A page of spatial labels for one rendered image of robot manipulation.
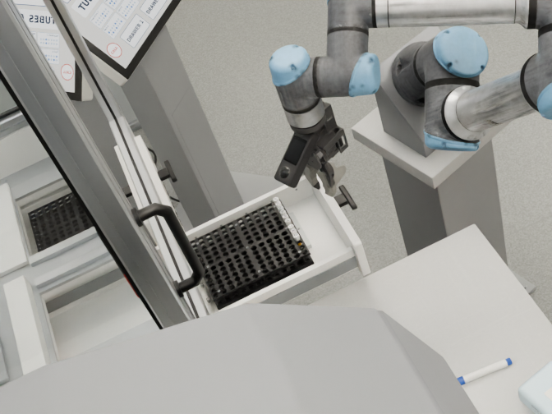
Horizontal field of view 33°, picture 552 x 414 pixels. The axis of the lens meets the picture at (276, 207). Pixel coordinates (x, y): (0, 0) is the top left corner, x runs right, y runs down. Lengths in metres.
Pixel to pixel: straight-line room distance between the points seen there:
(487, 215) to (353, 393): 1.78
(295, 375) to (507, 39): 2.97
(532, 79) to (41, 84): 0.95
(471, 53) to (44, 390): 1.43
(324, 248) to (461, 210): 0.54
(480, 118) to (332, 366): 1.14
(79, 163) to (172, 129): 1.71
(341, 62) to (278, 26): 2.33
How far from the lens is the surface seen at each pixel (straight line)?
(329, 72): 1.69
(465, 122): 1.95
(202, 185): 3.01
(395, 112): 2.22
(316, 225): 2.07
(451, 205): 2.41
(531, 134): 3.32
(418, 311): 1.99
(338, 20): 1.72
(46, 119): 1.07
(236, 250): 2.00
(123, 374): 0.81
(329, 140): 1.84
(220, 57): 3.96
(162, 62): 2.75
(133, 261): 1.25
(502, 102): 1.83
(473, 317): 1.96
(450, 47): 2.03
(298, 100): 1.73
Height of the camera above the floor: 2.40
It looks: 47 degrees down
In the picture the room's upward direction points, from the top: 22 degrees counter-clockwise
